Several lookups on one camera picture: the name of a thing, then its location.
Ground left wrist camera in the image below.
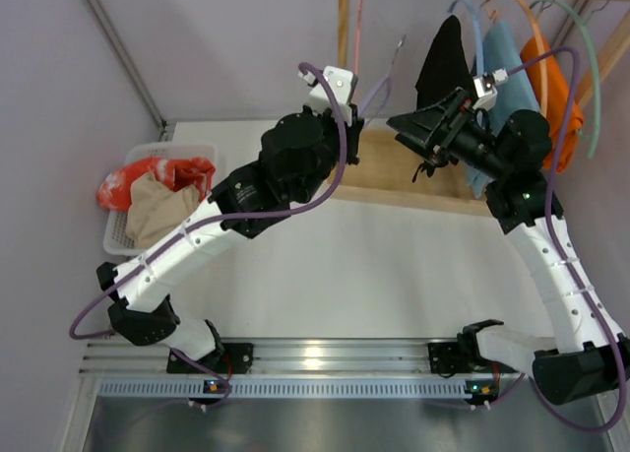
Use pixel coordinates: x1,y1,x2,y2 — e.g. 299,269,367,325
298,66,358,124

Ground beige trousers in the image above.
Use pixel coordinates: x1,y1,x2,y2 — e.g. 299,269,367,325
125,172,200,249

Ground grey cable duct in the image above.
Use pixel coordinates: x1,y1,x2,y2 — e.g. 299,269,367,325
98,377,472,400

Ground pink hanger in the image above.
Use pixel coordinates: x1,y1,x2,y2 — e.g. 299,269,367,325
352,0,365,75

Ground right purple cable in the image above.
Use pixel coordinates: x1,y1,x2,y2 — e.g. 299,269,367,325
501,46,630,432

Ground purple hanger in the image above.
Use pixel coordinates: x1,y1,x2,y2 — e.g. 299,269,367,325
358,34,407,123

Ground red white cloth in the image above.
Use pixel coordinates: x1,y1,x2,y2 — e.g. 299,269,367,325
96,157,216,212

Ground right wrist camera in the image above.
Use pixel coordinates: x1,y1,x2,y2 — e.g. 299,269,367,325
472,68,509,111

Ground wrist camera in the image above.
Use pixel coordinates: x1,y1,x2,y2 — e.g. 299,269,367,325
298,66,358,124
472,68,509,111

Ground black trousers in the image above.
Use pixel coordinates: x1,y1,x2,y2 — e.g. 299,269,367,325
415,15,473,109

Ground light blue trousers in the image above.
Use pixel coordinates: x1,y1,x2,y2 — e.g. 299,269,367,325
465,20,540,199

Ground white plastic basket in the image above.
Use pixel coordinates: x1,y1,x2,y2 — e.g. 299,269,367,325
103,142,225,257

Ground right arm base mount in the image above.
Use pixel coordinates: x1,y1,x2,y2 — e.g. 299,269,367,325
427,341,473,378

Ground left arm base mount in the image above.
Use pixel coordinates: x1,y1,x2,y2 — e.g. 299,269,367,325
166,342,254,375

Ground green hanger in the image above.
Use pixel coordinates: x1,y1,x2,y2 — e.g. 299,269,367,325
559,0,611,159

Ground orange hanger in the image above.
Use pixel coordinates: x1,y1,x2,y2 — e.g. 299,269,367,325
484,0,550,116

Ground aluminium rail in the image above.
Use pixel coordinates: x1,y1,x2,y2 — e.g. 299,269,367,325
80,337,516,376

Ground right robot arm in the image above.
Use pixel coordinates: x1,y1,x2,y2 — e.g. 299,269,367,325
387,88,629,405

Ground blue hanger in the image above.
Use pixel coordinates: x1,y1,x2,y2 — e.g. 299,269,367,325
448,0,488,76

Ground wooden clothes rack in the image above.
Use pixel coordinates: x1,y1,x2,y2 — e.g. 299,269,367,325
336,0,629,217

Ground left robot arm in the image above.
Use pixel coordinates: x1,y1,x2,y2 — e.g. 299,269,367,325
97,104,364,360

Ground orange trousers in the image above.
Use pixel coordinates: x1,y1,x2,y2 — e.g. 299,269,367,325
520,35,585,172

